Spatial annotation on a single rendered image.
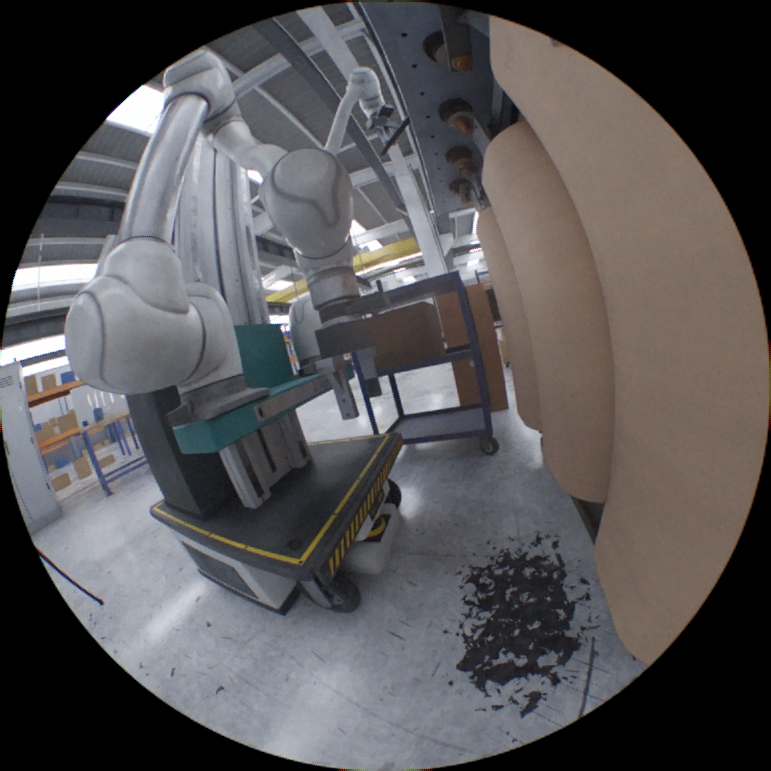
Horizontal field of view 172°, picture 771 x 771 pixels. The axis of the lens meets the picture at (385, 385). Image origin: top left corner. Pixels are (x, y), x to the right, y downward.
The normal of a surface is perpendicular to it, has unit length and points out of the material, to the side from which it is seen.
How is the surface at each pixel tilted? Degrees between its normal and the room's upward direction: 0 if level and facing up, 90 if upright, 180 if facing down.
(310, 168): 98
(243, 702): 0
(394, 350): 90
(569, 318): 90
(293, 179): 95
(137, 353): 128
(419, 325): 90
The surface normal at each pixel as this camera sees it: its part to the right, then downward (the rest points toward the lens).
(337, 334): -0.27, 0.22
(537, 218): -0.94, 0.28
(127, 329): 0.97, 0.07
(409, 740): -0.26, -0.95
